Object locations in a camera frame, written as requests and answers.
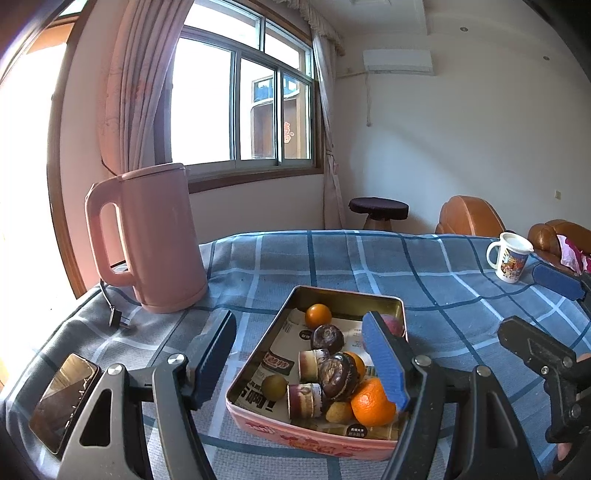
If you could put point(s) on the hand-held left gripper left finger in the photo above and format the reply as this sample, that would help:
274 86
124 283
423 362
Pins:
214 360

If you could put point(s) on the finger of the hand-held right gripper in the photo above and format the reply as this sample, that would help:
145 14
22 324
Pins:
540 350
558 281

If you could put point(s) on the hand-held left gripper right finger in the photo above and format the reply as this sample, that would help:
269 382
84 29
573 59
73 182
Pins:
383 364

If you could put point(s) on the small orange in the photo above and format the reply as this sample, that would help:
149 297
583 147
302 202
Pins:
318 316
358 362

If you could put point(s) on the large orange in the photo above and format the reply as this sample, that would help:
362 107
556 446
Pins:
369 406

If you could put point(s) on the small yellow longan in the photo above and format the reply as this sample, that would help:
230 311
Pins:
340 411

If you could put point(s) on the small green longan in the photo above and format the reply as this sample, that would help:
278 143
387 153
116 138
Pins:
274 384

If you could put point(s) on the pink metal tin box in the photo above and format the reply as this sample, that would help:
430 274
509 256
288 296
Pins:
300 443

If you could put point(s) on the person's right hand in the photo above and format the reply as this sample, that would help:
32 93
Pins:
565 450

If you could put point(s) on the pink peach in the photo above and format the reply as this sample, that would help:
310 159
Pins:
395 326

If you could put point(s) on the brown leather armchair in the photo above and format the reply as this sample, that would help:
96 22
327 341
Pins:
545 235
466 214

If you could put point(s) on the white cartoon print mug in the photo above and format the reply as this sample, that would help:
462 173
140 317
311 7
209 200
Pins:
510 261

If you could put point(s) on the printed paper liner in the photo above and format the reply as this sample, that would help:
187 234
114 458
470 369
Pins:
284 330

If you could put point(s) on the blue plaid tablecloth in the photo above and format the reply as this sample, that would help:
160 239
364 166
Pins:
415 277

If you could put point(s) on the pink electric kettle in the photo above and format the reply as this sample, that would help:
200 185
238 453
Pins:
161 240

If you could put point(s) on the dark round stool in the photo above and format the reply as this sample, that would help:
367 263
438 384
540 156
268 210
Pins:
378 207

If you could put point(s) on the black smartphone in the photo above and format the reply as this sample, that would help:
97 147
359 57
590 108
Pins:
60 406

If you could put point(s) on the pale tied curtain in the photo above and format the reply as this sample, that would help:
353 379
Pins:
330 138

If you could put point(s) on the sliding glass window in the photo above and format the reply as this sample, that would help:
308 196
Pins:
207 101

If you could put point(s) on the white air conditioner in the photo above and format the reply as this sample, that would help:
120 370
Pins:
397 61

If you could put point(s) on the pink curtain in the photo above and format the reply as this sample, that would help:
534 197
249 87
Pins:
134 92

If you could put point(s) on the brown wooden door frame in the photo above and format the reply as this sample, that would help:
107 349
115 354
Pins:
62 184

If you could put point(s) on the white wall pipe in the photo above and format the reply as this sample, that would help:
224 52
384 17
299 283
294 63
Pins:
368 101

